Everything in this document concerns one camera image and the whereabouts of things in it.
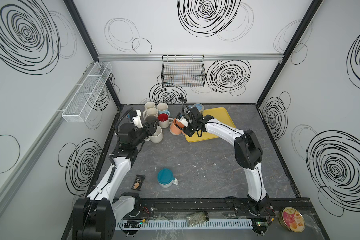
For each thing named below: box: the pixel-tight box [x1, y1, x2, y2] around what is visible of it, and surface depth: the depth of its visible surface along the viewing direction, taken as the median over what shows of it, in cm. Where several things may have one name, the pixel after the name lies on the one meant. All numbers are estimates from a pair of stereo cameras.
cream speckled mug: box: [144, 125, 163, 144], surface depth 97 cm
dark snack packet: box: [131, 174, 146, 191], surface depth 83 cm
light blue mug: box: [156, 102, 171, 116], surface depth 107 cm
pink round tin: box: [278, 207, 306, 233], surface depth 69 cm
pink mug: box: [143, 107, 158, 119], surface depth 108 cm
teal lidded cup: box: [157, 168, 179, 188], surface depth 78 cm
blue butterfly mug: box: [192, 103, 204, 112], surface depth 107 cm
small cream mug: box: [157, 113, 173, 129], surface depth 106 cm
